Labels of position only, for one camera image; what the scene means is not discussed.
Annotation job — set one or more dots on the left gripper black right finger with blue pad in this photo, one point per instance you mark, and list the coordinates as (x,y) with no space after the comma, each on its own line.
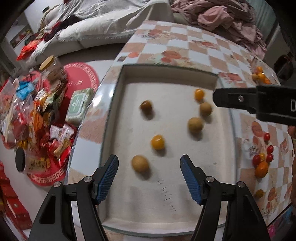
(243,218)

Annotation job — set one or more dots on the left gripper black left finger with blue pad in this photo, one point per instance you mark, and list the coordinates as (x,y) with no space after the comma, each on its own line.
(54,220)

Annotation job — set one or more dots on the small brown longan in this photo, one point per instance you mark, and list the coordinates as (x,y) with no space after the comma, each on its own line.
(140,163)

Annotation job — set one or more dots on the red cherry tomato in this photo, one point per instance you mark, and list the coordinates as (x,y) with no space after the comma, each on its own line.
(256,160)
(266,137)

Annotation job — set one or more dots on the person's hand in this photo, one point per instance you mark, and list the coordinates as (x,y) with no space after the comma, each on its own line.
(292,131)

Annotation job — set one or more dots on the orange in bowl right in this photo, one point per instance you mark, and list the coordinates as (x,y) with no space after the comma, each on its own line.
(267,81)

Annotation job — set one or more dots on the orange in bowl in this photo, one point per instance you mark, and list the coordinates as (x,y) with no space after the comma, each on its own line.
(261,77)
(259,69)
(267,81)

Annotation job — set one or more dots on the orange in bowl left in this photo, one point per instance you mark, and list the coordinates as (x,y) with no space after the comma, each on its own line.
(261,77)

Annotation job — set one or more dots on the clear glass bowl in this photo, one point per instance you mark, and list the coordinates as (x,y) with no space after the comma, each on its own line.
(268,71)

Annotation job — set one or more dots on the brown longan beside bowl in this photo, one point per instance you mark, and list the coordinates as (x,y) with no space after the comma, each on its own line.
(254,77)

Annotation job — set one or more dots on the orange in bowl top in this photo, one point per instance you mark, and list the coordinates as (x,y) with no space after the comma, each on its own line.
(259,69)

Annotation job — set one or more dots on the bright yellow cherry tomato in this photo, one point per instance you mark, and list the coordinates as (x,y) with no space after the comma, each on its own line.
(262,157)

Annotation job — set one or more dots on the large orange on table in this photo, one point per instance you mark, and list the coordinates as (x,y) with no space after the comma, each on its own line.
(261,170)

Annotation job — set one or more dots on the longan tray upper right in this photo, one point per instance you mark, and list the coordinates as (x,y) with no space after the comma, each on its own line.
(205,109)

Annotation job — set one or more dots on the yellow tomato tray top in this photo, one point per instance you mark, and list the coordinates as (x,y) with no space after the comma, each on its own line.
(199,94)

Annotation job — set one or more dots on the longan in tray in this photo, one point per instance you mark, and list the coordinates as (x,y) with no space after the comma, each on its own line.
(195,125)

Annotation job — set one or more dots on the pink crumpled blanket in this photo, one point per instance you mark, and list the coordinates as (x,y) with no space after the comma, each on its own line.
(233,20)

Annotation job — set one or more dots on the pile of snack packets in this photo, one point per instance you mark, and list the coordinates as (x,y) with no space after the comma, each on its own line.
(27,112)

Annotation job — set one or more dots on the yellow tomato in tray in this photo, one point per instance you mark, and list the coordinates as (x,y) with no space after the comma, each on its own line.
(158,142)

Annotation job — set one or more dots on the white shallow tray box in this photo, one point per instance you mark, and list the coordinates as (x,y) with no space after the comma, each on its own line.
(157,202)

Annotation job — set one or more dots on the green wet wipes pack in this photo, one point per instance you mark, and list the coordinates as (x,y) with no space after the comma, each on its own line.
(79,103)

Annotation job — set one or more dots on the brown fruit in tray left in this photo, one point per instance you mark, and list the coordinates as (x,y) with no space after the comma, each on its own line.
(146,107)

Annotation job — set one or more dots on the red round mat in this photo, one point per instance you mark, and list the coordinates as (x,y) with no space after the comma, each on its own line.
(62,134)

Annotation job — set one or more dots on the glass jar with wooden lid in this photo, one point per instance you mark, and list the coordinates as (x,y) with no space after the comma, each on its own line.
(54,76)

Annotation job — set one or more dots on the grey white bedding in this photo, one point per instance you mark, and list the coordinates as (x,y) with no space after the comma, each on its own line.
(95,23)

